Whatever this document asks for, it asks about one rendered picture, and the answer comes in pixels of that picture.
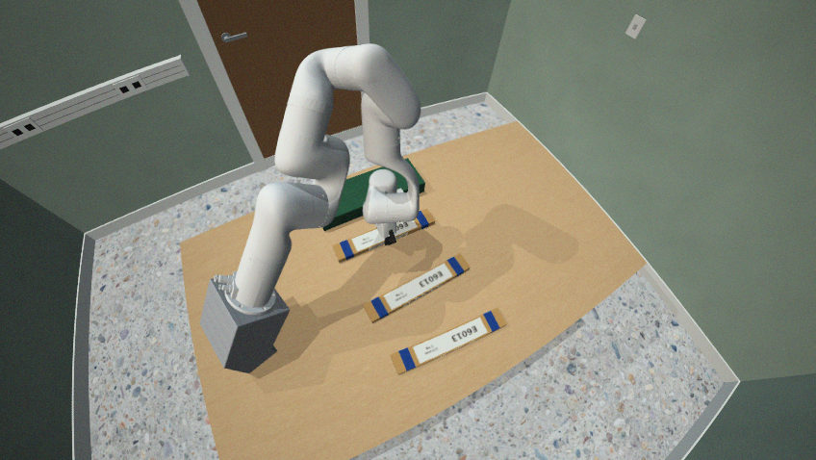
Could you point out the cardboard welding electrode pack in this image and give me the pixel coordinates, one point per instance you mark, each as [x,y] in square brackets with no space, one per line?
[415,288]

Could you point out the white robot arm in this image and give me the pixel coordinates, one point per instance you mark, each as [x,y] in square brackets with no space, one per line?
[304,150]

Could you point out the tan welding electrode pack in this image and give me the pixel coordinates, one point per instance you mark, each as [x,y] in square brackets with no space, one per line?
[370,240]

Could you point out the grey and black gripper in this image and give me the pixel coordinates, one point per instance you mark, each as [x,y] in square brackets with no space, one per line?
[386,229]

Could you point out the tan cardboard pack with blue bands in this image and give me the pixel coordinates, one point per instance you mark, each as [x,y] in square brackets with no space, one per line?
[437,346]

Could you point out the dark green low platform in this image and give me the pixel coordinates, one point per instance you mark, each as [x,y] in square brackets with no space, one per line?
[355,192]

